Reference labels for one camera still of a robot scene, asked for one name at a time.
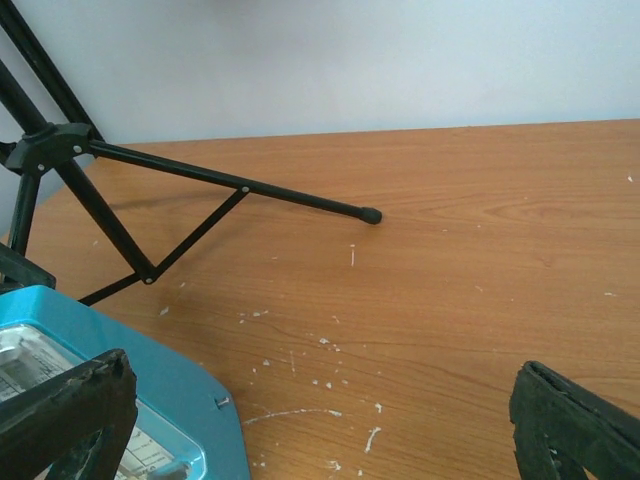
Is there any clear plastic metronome cover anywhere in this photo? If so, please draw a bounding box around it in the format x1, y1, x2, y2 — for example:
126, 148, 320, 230
1, 324, 207, 479

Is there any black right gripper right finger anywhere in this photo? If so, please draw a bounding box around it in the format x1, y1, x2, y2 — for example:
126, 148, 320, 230
509, 361, 639, 479

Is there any black music stand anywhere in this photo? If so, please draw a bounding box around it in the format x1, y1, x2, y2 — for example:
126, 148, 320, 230
1, 67, 383, 306

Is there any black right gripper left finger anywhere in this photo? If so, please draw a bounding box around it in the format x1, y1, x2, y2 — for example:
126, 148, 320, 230
1, 349, 138, 479

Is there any blue metronome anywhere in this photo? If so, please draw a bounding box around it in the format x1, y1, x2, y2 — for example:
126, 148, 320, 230
1, 286, 251, 479

